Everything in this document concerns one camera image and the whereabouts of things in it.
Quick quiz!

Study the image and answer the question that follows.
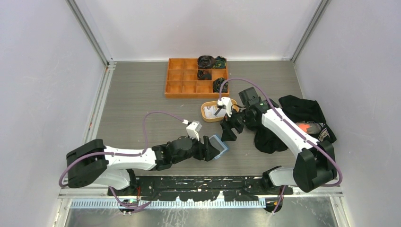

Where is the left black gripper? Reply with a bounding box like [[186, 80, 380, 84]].
[[172, 132, 219, 164]]

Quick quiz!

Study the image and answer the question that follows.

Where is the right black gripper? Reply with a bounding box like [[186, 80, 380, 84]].
[[220, 105, 255, 141]]

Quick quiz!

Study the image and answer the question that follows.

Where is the blue leather card holder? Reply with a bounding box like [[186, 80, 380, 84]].
[[209, 134, 229, 160]]

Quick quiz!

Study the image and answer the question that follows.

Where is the white patterned card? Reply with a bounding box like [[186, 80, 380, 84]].
[[203, 105, 217, 119]]

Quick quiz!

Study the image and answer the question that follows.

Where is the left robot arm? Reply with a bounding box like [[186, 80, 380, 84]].
[[59, 135, 227, 195]]

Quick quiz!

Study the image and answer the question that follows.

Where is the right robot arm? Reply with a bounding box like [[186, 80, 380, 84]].
[[217, 87, 340, 194]]

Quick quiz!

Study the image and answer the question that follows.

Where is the oval wooden tray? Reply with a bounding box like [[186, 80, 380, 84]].
[[200, 97, 239, 122]]

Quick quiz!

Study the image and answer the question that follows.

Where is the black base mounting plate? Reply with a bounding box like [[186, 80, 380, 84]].
[[115, 175, 282, 202]]

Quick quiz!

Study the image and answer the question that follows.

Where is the dark rolled sock middle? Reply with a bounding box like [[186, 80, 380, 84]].
[[197, 70, 212, 80]]

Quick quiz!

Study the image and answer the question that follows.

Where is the dark rolled sock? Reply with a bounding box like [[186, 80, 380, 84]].
[[197, 55, 216, 69], [197, 70, 212, 80]]

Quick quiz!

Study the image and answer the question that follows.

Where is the orange compartment organizer tray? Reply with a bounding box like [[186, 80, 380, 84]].
[[164, 58, 229, 99]]

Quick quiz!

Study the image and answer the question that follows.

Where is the green rolled sock top right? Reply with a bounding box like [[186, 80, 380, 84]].
[[213, 56, 227, 69]]

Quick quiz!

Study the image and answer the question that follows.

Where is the dark rolled sock top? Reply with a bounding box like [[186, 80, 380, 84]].
[[197, 55, 216, 69]]

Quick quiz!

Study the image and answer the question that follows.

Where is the black garment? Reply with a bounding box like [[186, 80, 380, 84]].
[[254, 95, 337, 154]]

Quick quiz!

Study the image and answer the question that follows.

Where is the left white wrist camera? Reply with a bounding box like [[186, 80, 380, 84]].
[[182, 119, 202, 141]]

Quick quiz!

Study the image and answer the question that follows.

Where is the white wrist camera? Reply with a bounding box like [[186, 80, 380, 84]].
[[214, 97, 232, 117], [182, 119, 202, 141]]

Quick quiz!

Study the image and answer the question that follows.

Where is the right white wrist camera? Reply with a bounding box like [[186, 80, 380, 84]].
[[214, 97, 232, 117]]

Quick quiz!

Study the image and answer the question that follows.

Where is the aluminium frame rail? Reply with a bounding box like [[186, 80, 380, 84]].
[[59, 184, 343, 213]]

